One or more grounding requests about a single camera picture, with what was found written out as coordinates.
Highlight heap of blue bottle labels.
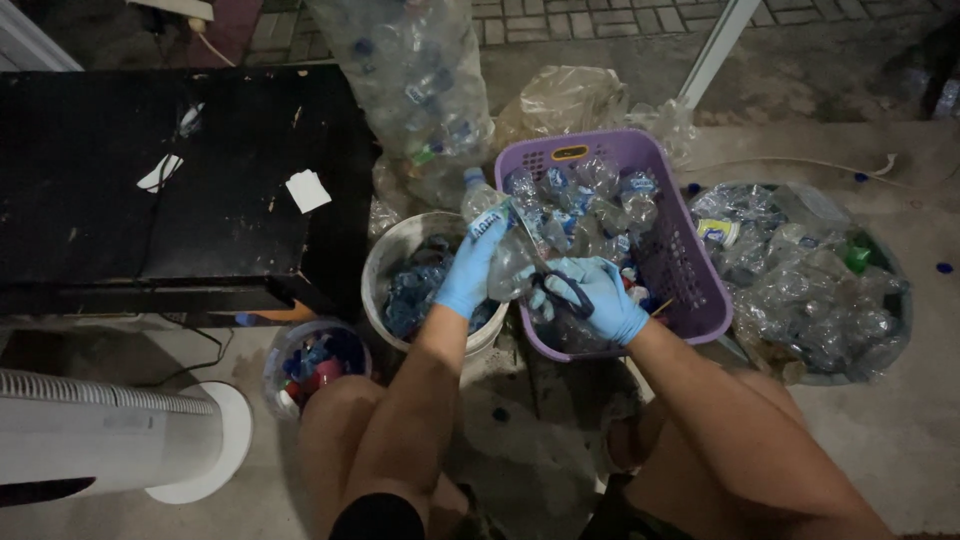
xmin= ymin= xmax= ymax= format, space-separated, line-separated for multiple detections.
xmin=381 ymin=234 xmax=499 ymax=340

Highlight black handled scissors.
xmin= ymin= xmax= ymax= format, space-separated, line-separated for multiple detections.
xmin=508 ymin=196 xmax=597 ymax=321

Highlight purple plastic laundry basket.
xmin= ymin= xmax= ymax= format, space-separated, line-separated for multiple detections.
xmin=494 ymin=127 xmax=735 ymax=364

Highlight clear plastic bottle blue label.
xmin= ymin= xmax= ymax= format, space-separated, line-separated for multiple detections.
xmin=459 ymin=167 xmax=552 ymax=303

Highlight black shorts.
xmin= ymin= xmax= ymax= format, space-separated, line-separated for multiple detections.
xmin=328 ymin=491 xmax=426 ymax=540

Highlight white plastic bucket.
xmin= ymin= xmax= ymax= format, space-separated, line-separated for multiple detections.
xmin=360 ymin=211 xmax=511 ymax=358

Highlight person's left hand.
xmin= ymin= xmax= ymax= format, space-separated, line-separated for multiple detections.
xmin=434 ymin=216 xmax=510 ymax=321

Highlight person's legs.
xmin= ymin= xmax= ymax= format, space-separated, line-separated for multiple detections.
xmin=297 ymin=367 xmax=826 ymax=540

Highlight white metal pole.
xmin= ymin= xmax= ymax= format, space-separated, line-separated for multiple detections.
xmin=677 ymin=0 xmax=762 ymax=111

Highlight torn white sticker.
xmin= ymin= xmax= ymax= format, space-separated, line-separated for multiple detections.
xmin=135 ymin=153 xmax=185 ymax=195

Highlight round bag of crushed bottles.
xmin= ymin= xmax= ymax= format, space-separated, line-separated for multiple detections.
xmin=687 ymin=181 xmax=915 ymax=387

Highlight crumpled empty plastic bag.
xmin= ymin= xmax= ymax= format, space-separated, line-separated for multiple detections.
xmin=495 ymin=65 xmax=699 ymax=170

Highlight black wooden table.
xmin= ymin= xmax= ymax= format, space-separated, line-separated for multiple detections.
xmin=0 ymin=64 xmax=382 ymax=325

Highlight white tower fan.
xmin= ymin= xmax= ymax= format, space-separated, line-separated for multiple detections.
xmin=0 ymin=369 xmax=255 ymax=506

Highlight tall clear bag of bottles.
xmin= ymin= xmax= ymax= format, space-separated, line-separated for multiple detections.
xmin=306 ymin=0 xmax=498 ymax=211

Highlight white paper scrap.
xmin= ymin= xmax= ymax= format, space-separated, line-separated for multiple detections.
xmin=285 ymin=169 xmax=333 ymax=215

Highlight black power cable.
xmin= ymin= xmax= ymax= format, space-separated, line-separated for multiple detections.
xmin=135 ymin=315 xmax=235 ymax=390

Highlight heap of crushed bottles in basket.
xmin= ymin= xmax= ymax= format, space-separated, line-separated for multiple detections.
xmin=504 ymin=153 xmax=663 ymax=355

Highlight person's right hand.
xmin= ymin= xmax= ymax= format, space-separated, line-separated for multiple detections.
xmin=527 ymin=256 xmax=651 ymax=348

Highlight clear tub of bottle caps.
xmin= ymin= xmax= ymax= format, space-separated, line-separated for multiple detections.
xmin=261 ymin=318 xmax=373 ymax=421

